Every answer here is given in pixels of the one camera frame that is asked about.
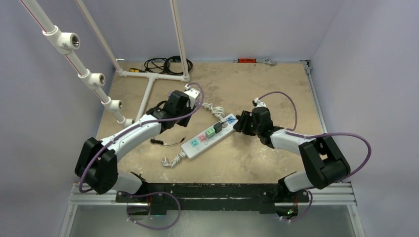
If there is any white power strip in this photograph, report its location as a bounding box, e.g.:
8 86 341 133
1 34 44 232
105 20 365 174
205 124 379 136
181 114 238 159

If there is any green usb charger plug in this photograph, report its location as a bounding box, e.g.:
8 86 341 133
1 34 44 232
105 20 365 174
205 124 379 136
205 127 216 139

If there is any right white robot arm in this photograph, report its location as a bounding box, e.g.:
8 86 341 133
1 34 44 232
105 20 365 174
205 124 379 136
233 107 351 201

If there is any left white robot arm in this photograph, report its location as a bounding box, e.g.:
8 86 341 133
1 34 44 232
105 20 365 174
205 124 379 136
75 88 200 202

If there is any red adjustable wrench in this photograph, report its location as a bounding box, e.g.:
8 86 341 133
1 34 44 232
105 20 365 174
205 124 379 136
233 58 277 66

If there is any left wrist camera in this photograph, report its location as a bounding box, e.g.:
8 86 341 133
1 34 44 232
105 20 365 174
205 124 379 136
183 84 201 109

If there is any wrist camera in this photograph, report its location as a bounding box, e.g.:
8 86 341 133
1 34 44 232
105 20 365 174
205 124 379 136
252 97 267 108
183 84 201 109

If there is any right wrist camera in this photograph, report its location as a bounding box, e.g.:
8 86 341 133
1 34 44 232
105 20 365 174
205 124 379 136
252 97 267 108

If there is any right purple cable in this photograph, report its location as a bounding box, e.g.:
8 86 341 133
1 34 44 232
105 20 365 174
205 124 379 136
256 91 372 181

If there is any purple cable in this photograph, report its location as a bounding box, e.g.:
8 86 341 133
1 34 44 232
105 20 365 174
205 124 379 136
256 91 372 181
78 82 205 194

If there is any white plug with cord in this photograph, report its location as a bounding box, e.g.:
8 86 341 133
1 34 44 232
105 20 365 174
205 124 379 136
202 103 225 120

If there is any black coiled cable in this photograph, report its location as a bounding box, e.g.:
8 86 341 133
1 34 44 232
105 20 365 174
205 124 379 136
144 56 194 75

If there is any white power strip cord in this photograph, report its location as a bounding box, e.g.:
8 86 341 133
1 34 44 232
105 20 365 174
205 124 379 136
161 151 187 168

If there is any yellow handled screwdriver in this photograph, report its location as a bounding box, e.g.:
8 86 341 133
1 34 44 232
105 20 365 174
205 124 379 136
129 68 145 73

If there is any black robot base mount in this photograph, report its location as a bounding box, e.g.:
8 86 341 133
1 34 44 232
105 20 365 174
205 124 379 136
116 183 311 219

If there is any aluminium rail frame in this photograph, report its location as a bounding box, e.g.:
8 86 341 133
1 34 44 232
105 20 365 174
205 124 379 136
59 60 366 237

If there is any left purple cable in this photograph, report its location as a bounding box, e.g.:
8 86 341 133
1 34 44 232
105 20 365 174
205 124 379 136
78 82 205 194

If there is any white pvc pipe frame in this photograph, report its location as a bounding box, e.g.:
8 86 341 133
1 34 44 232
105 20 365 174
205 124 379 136
19 0 191 129

